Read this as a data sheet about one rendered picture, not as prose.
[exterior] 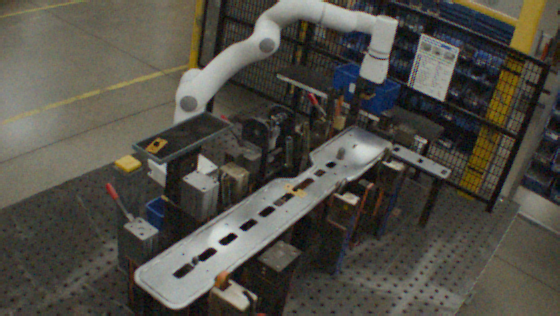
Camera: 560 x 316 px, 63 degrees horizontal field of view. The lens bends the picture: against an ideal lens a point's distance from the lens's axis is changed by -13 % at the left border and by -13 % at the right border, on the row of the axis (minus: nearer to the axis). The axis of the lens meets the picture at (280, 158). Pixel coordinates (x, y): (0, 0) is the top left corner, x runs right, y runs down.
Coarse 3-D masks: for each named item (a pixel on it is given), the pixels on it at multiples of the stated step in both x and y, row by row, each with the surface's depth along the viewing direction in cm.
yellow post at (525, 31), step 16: (528, 0) 205; (544, 0) 200; (528, 16) 208; (528, 32) 210; (528, 48) 213; (512, 80) 223; (496, 112) 233; (480, 144) 244; (480, 160) 247; (464, 176) 256; (480, 176) 250
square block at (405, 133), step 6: (402, 126) 233; (408, 126) 234; (396, 132) 232; (402, 132) 230; (408, 132) 229; (414, 132) 232; (396, 138) 233; (402, 138) 231; (408, 138) 229; (402, 144) 233; (408, 144) 231; (396, 150) 235; (390, 156) 238
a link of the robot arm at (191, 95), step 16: (256, 32) 187; (272, 32) 185; (240, 48) 191; (256, 48) 186; (272, 48) 186; (208, 64) 199; (224, 64) 196; (240, 64) 196; (192, 80) 198; (208, 80) 198; (224, 80) 200; (176, 96) 200; (192, 96) 197; (208, 96) 200; (192, 112) 202
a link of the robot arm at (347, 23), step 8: (328, 8) 185; (336, 8) 186; (320, 16) 185; (328, 16) 185; (336, 16) 185; (344, 16) 186; (352, 16) 187; (360, 16) 195; (368, 16) 197; (320, 24) 189; (328, 24) 187; (336, 24) 187; (344, 24) 187; (352, 24) 187; (360, 24) 197; (368, 24) 199; (368, 32) 201
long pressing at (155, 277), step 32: (352, 128) 235; (320, 160) 206; (352, 160) 211; (256, 192) 180; (288, 192) 184; (320, 192) 187; (224, 224) 162; (256, 224) 165; (288, 224) 169; (160, 256) 144; (192, 256) 147; (224, 256) 150; (160, 288) 134; (192, 288) 136
